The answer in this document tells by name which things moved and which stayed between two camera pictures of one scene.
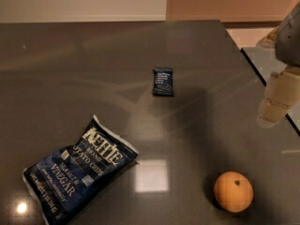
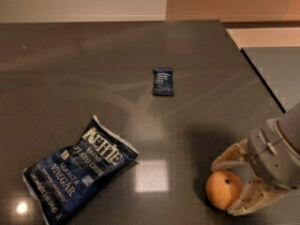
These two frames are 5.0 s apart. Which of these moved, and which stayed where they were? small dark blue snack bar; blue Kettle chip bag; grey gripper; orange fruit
Moved: orange fruit; grey gripper
Stayed: blue Kettle chip bag; small dark blue snack bar
